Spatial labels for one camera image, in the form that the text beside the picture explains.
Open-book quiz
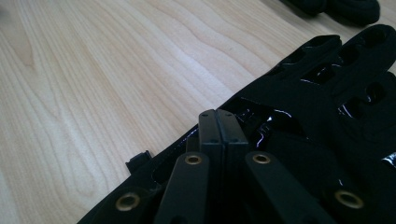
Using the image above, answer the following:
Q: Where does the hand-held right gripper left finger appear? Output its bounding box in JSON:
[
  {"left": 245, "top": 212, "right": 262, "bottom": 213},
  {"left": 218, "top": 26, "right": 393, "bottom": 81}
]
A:
[{"left": 198, "top": 108, "right": 224, "bottom": 224}]

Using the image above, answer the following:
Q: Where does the black glove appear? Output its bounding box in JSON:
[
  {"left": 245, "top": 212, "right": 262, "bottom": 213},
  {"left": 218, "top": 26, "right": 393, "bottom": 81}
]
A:
[
  {"left": 278, "top": 0, "right": 381, "bottom": 27},
  {"left": 77, "top": 23, "right": 396, "bottom": 224}
]

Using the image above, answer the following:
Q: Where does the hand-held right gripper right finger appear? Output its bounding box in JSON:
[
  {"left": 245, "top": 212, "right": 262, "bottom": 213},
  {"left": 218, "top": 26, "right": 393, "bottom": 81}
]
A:
[{"left": 217, "top": 108, "right": 250, "bottom": 224}]

